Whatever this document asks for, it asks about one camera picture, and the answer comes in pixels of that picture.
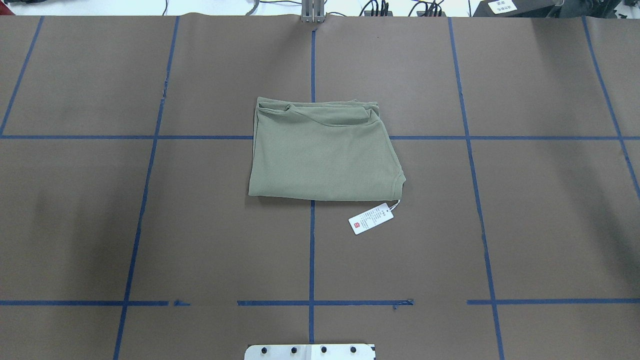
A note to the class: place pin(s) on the olive green long-sleeve shirt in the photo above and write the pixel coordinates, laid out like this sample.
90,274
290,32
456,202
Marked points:
334,151

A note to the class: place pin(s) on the white paper price tag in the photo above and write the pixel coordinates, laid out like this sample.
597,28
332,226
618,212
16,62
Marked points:
373,217

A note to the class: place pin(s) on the aluminium frame post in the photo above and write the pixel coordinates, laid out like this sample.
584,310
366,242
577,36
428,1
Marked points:
313,11

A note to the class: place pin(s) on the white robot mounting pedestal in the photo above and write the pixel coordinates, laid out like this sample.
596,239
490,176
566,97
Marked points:
331,351

